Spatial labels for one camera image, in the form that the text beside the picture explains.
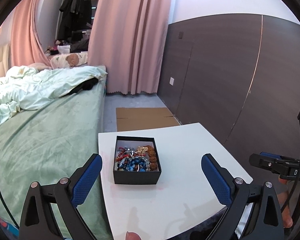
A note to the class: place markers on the light green duvet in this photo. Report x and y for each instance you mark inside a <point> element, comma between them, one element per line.
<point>27,88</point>

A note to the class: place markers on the pink curtain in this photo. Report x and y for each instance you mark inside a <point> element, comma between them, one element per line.
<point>26,48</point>
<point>128,38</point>

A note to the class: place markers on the white wall socket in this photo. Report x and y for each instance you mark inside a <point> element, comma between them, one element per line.
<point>171,81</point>

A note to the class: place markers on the hanging dark clothes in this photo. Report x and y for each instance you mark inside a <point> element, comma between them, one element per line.
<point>76,14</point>

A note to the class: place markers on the flattened brown cardboard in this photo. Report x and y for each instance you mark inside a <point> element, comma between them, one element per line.
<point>133,119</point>

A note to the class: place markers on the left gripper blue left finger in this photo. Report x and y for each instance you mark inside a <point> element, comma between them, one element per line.
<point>71,192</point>

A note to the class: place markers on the black jewelry box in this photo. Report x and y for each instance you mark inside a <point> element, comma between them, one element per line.
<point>136,161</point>

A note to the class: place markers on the green bed sheet mattress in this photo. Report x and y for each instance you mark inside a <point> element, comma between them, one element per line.
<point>47,145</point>

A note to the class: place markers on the person's left hand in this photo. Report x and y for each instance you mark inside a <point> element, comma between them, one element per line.
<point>132,236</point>

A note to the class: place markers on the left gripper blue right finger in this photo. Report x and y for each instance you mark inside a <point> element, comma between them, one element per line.
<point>231,192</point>

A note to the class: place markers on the patterned pillow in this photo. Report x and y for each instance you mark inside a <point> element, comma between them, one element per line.
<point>69,60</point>

